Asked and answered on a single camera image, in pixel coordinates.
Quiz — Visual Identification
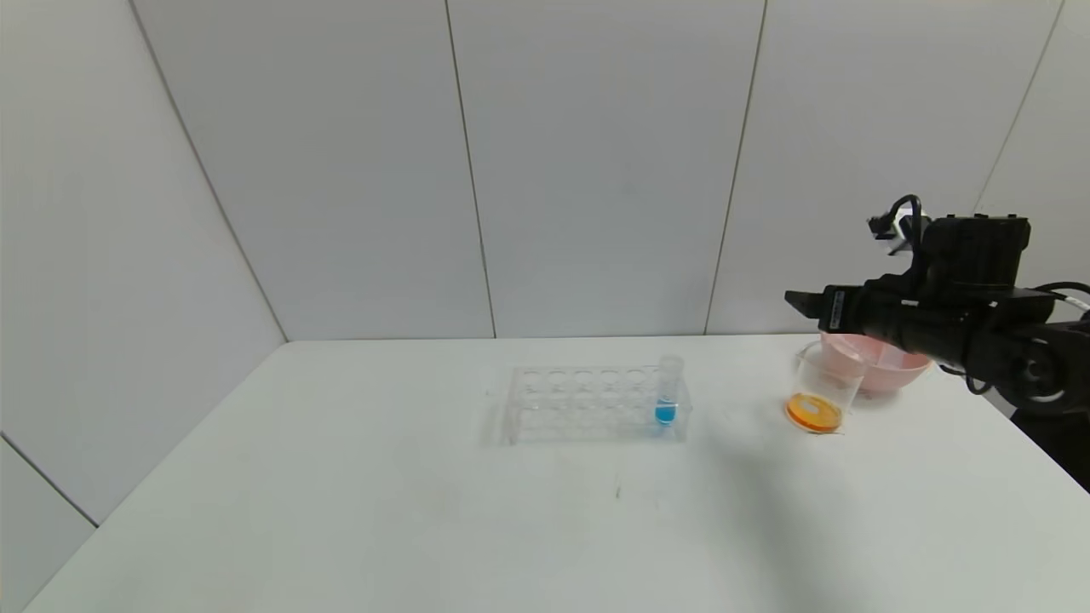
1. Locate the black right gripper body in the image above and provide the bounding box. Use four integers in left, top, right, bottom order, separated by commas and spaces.
817, 275, 921, 354

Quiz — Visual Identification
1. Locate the clear glass beaker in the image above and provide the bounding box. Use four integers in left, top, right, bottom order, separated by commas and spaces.
783, 342, 868, 436

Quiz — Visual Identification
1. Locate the test tube with blue pigment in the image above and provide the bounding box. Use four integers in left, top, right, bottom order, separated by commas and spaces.
654, 356, 684, 427

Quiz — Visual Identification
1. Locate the clear acrylic test tube rack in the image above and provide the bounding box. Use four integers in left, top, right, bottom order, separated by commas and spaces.
502, 366, 691, 445

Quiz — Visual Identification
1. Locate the pink plastic bowl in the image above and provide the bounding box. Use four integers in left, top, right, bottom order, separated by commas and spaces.
819, 332, 932, 395

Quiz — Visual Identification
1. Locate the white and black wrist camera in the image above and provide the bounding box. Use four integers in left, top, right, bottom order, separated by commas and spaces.
867, 213, 931, 256

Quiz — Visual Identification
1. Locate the black camera cable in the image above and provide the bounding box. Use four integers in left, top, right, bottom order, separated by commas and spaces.
886, 194, 927, 256

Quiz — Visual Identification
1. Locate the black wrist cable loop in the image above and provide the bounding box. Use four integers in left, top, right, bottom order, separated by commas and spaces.
1035, 281, 1090, 318

